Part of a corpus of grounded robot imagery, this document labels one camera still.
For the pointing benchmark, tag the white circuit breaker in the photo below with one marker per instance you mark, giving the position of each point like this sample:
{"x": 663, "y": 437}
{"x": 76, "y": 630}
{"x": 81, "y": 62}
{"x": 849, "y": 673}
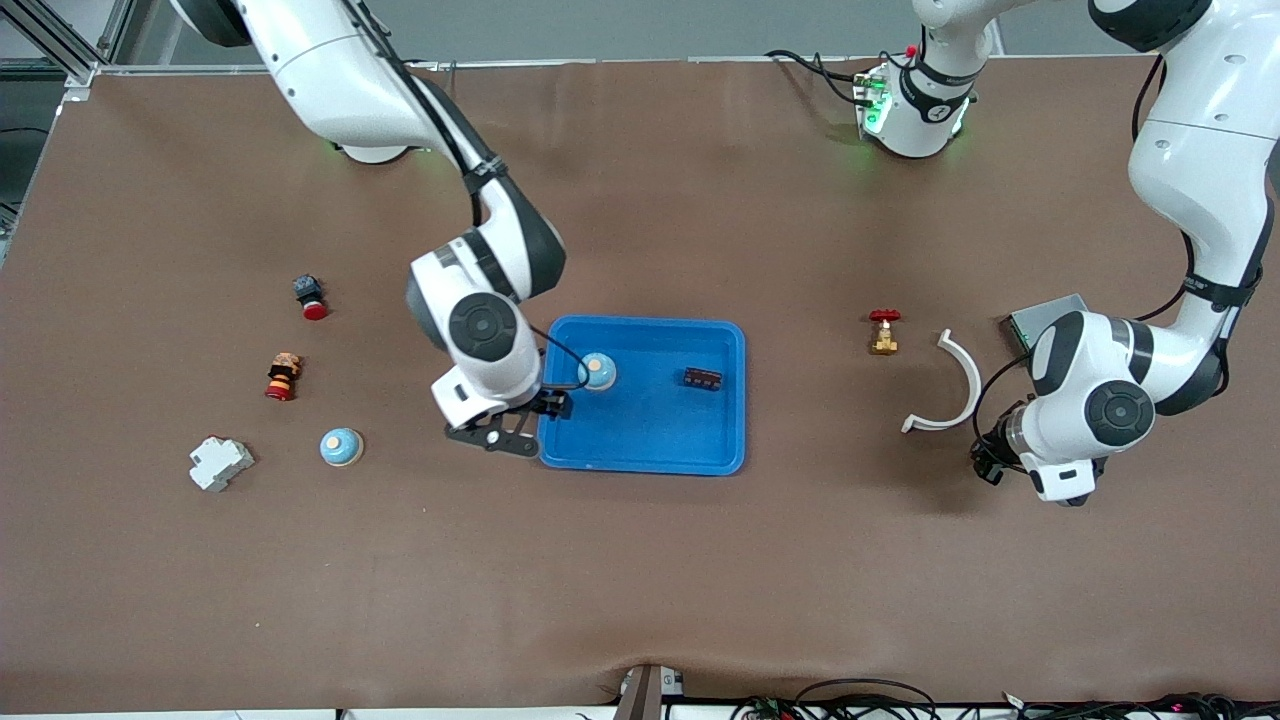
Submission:
{"x": 220, "y": 463}

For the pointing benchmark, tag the red emergency stop orange switch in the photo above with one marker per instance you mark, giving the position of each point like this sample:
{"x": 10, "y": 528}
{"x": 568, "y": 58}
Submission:
{"x": 283, "y": 378}

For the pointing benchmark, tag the grey metal table bracket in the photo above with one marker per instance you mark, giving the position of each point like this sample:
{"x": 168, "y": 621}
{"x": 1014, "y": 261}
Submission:
{"x": 645, "y": 695}

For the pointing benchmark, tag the red push button black switch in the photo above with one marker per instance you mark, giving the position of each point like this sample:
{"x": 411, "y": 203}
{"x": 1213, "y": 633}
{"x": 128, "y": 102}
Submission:
{"x": 315, "y": 310}

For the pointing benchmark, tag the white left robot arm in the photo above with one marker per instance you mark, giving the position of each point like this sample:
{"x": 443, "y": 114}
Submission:
{"x": 1200, "y": 170}

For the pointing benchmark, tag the aluminium frame strut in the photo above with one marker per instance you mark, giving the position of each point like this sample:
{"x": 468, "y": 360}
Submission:
{"x": 62, "y": 45}

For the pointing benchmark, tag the brown table mat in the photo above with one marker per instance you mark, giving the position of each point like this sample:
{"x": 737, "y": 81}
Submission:
{"x": 640, "y": 580}

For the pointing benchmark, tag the blue call bell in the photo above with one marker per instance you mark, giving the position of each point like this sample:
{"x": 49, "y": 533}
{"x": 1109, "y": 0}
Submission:
{"x": 341, "y": 447}
{"x": 598, "y": 371}

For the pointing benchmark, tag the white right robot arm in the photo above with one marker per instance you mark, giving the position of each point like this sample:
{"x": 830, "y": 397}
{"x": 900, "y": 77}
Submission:
{"x": 330, "y": 70}

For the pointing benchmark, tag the grey metal box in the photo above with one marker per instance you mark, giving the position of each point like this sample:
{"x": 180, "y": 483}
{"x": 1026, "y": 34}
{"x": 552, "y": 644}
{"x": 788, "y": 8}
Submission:
{"x": 1030, "y": 322}

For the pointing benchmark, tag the white curved plastic clamp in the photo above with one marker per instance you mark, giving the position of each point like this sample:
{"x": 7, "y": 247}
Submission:
{"x": 976, "y": 388}

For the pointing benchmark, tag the black terminal block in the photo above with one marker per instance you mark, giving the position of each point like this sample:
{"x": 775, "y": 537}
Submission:
{"x": 703, "y": 378}

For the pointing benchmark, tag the blue plastic tray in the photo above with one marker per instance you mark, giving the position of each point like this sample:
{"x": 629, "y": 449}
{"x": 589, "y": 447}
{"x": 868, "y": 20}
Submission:
{"x": 660, "y": 430}

